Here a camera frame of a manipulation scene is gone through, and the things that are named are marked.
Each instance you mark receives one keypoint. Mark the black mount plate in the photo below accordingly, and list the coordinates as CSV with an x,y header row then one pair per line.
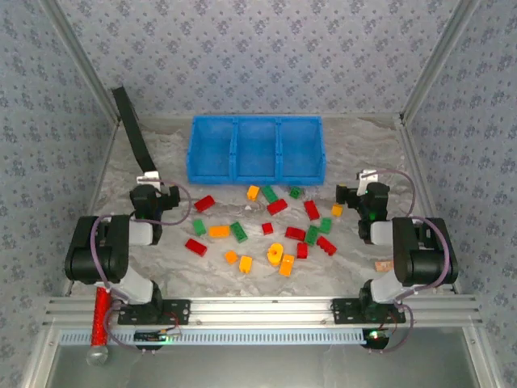
x,y
343,311
179,311

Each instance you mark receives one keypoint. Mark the circuit board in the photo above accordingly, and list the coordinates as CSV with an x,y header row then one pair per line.
x,y
153,336
375,337

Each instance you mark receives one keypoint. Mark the right circuit board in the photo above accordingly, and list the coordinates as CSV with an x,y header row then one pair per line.
x,y
375,337

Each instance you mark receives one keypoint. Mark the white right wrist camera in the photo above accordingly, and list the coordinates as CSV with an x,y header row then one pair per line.
x,y
366,175

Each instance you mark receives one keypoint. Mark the round yellow lego piece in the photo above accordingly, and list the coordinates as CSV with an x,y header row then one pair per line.
x,y
271,256

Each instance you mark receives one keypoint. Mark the aluminium side rail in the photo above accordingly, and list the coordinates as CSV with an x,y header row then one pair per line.
x,y
104,169
411,151

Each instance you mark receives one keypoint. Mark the long orange lego brick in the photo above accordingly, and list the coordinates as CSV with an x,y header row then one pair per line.
x,y
219,231

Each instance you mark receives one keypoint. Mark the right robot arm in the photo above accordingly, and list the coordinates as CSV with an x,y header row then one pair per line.
x,y
424,258

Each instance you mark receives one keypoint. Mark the small red lego brick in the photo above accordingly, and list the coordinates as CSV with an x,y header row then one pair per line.
x,y
267,228

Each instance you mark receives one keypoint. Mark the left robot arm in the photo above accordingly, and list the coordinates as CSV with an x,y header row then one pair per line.
x,y
93,258

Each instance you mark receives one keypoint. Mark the black right mount plate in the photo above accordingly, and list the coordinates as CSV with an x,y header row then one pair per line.
x,y
343,311

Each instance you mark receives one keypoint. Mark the small yellow lego brick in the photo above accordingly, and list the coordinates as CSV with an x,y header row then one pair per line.
x,y
337,210

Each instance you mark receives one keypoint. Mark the black left mount plate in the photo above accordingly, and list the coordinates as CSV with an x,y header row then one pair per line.
x,y
179,311

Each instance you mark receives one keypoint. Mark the small orange lego brick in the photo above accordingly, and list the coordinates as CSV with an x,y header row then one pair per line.
x,y
230,257

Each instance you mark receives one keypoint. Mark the red glitter microphone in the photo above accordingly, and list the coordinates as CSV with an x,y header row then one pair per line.
x,y
101,315

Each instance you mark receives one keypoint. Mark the aluminium mounting rail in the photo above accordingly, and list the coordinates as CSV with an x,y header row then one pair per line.
x,y
258,309

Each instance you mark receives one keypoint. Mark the grey metal panel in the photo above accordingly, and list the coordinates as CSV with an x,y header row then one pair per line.
x,y
258,368

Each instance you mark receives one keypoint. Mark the aluminium frame post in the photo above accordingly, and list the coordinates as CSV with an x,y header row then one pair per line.
x,y
438,60
83,60

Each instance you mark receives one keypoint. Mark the left circuit board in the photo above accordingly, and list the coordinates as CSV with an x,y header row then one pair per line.
x,y
153,336

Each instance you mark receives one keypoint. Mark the orange paper tag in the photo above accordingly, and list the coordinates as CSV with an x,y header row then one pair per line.
x,y
383,266

